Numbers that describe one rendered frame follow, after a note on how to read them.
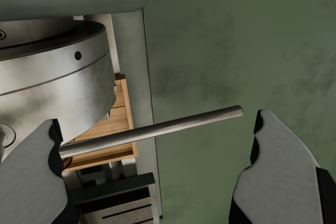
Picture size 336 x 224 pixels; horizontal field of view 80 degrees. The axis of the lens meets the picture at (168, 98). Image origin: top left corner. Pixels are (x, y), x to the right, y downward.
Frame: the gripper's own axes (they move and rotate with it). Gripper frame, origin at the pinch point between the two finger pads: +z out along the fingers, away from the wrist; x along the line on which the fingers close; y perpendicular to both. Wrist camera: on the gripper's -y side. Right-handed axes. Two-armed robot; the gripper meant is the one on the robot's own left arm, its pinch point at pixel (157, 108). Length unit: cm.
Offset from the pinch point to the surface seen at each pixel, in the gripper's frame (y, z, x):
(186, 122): 4.4, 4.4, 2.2
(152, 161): 88, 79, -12
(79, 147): 5.3, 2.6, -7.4
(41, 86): 2.3, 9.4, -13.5
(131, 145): 42, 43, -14
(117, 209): 62, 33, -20
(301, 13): 18, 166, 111
